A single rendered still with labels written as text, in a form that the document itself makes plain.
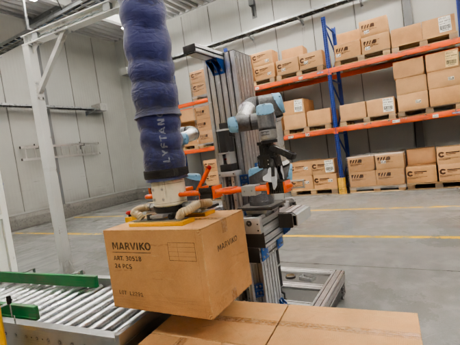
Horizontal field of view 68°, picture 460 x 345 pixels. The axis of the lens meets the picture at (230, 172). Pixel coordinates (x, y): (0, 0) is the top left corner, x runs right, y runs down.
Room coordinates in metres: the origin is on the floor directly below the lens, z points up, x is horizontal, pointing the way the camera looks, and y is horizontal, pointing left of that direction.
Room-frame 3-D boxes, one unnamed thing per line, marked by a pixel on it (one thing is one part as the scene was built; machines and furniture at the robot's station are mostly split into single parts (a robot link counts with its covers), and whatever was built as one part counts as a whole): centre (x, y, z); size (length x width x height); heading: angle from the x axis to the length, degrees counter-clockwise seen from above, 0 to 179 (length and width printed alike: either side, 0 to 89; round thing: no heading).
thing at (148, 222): (1.66, 0.37, 1.10); 0.34 x 0.10 x 0.05; 61
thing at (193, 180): (2.32, 0.26, 1.20); 0.13 x 0.12 x 0.14; 79
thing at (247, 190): (1.52, -0.08, 1.20); 0.07 x 0.07 x 0.04; 61
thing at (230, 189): (1.75, 0.09, 1.20); 0.93 x 0.30 x 0.04; 61
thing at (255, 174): (2.07, -0.17, 1.20); 0.13 x 0.12 x 0.14; 79
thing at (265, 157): (1.47, -0.18, 1.34); 0.09 x 0.08 x 0.12; 61
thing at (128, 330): (1.85, 0.48, 0.58); 0.70 x 0.03 x 0.06; 155
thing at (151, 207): (1.74, 0.32, 1.14); 0.34 x 0.25 x 0.06; 61
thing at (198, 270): (1.74, 0.32, 0.87); 0.60 x 0.40 x 0.40; 61
